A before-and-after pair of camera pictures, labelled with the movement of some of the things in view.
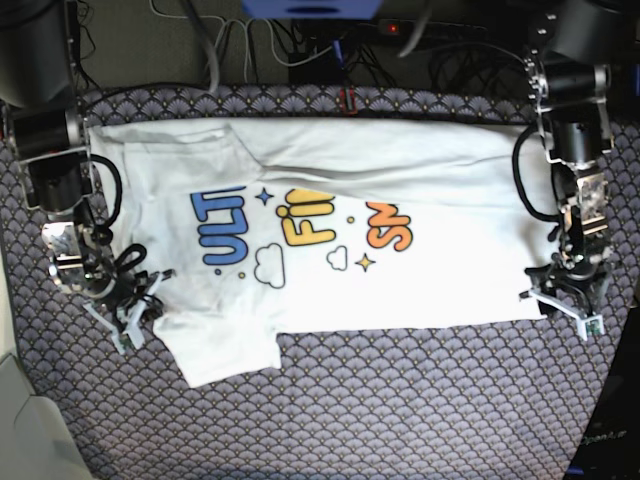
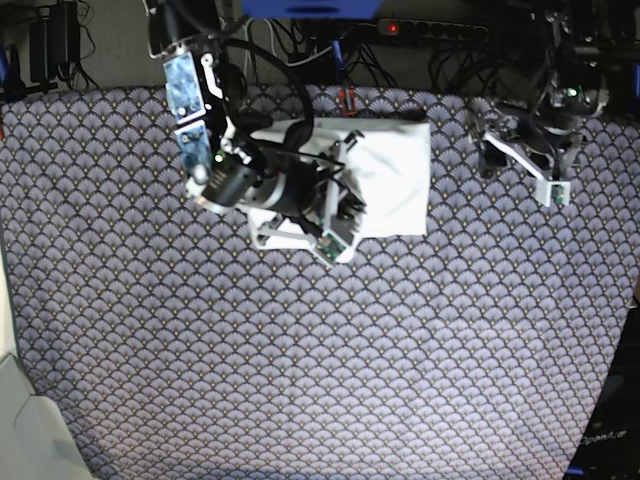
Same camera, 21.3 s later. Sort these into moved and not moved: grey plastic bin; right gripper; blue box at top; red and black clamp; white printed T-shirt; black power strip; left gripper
Moved: left gripper; white printed T-shirt; right gripper
Not moved: grey plastic bin; black power strip; blue box at top; red and black clamp
